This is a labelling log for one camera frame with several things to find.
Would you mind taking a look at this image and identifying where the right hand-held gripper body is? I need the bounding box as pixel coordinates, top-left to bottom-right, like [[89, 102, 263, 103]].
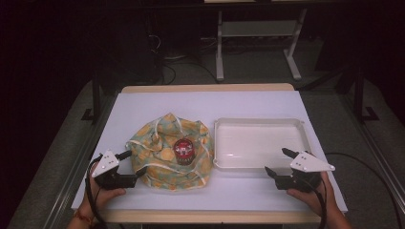
[[274, 150, 336, 194]]

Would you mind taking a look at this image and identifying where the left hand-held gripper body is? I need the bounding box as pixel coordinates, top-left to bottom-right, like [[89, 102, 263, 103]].
[[91, 149, 139, 191]]

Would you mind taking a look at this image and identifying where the floral cloth drawstring bag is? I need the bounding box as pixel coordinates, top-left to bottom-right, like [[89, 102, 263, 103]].
[[125, 112, 215, 192]]

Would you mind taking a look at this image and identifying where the white plastic tray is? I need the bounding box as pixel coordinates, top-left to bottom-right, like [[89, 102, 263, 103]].
[[212, 116, 312, 172]]

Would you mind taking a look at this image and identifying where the red patterned can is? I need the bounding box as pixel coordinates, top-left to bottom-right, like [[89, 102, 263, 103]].
[[173, 137, 196, 166]]

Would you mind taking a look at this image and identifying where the person's left hand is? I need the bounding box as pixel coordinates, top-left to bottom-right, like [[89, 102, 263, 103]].
[[79, 163, 127, 216]]

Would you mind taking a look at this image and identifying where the person's right hand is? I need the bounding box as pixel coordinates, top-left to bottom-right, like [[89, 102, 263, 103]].
[[286, 171, 337, 218]]

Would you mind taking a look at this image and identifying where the black metal stand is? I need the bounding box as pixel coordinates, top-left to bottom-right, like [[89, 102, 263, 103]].
[[352, 66, 381, 124], [80, 72, 103, 124]]

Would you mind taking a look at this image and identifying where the white table mat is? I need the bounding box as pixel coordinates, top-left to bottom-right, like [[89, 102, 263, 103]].
[[71, 91, 349, 214]]

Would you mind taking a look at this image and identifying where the white metal stand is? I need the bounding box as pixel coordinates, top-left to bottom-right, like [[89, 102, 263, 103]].
[[215, 9, 309, 82]]

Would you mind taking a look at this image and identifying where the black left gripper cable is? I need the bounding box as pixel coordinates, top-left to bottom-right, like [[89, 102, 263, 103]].
[[84, 154, 108, 229]]

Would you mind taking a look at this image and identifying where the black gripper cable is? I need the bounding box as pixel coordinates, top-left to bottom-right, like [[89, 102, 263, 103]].
[[299, 176, 330, 229], [84, 154, 108, 229]]

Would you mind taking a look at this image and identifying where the black floor cable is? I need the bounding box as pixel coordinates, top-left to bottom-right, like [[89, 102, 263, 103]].
[[161, 60, 222, 86], [324, 152, 404, 229]]

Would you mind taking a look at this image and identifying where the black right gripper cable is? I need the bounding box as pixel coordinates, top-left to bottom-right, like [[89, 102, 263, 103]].
[[299, 176, 330, 229]]

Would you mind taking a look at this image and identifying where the aluminium frame rail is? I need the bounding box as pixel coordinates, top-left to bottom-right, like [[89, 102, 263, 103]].
[[339, 94, 405, 209], [42, 94, 117, 229]]

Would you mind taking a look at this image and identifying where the red bracelet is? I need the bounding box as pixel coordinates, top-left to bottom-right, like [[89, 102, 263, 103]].
[[74, 209, 96, 225]]

